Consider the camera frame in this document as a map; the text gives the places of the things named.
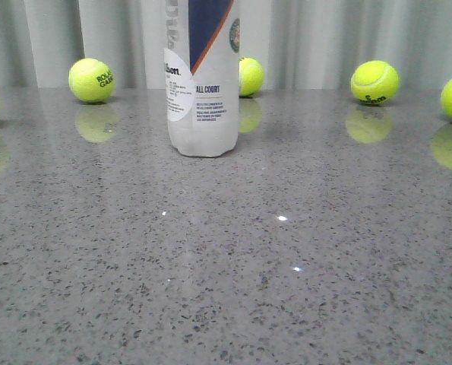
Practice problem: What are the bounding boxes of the white blue tennis ball can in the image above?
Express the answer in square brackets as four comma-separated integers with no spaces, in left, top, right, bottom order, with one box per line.
[162,0,240,157]

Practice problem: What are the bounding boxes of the Roland Garros tennis ball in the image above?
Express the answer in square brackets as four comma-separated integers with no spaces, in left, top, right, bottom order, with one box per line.
[68,58,115,103]

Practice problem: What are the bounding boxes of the right Wilson tennis ball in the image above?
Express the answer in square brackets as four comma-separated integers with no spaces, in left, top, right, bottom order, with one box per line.
[350,60,400,105]

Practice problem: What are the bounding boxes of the centre tennis ball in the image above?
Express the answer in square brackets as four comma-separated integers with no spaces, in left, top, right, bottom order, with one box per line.
[239,57,264,97]

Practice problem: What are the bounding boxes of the grey pleated curtain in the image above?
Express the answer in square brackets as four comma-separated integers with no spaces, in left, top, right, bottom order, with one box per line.
[0,1,452,90]

